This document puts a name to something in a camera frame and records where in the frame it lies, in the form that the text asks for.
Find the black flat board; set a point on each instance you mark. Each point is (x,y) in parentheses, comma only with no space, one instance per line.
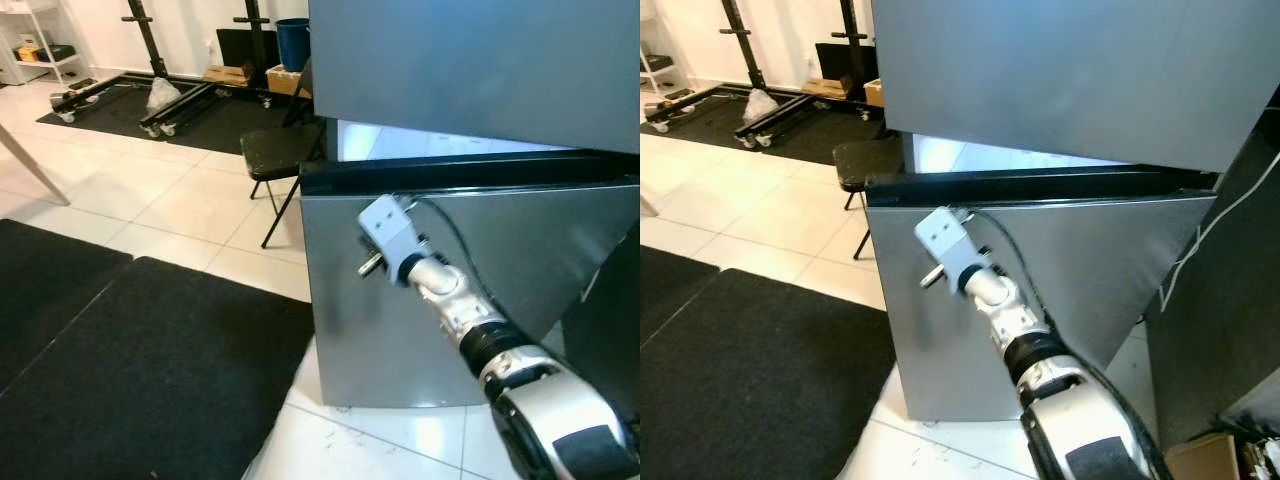
(245,50)
(845,62)

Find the brown cardboard box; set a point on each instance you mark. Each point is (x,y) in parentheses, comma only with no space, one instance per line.
(1200,460)

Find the large black floor mat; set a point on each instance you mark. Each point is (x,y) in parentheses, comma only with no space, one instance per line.
(230,125)
(810,135)

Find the white shelf rack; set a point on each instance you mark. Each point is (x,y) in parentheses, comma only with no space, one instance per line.
(45,55)
(655,65)

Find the flat light wooden box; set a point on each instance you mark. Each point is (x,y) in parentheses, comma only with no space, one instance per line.
(827,87)
(228,76)

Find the tall light wooden box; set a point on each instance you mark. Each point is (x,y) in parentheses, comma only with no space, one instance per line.
(874,92)
(285,82)

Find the black wheeled stand frame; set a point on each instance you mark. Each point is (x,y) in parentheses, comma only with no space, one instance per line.
(148,40)
(742,40)

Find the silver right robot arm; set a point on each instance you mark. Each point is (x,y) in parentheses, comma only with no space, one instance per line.
(530,400)
(1080,420)

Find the white plastic bag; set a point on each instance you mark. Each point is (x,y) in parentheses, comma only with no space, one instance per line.
(163,98)
(760,108)

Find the silver freezer door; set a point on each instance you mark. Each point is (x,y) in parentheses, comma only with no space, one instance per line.
(480,70)
(1070,70)

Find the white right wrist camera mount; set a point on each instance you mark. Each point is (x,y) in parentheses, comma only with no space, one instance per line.
(948,240)
(390,230)

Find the dark partition panel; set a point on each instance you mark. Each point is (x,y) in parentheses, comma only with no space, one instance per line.
(610,340)
(1220,330)

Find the black folding chair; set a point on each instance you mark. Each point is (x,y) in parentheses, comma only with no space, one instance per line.
(280,150)
(865,165)

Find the blue bucket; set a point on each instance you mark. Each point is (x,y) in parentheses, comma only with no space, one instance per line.
(292,45)

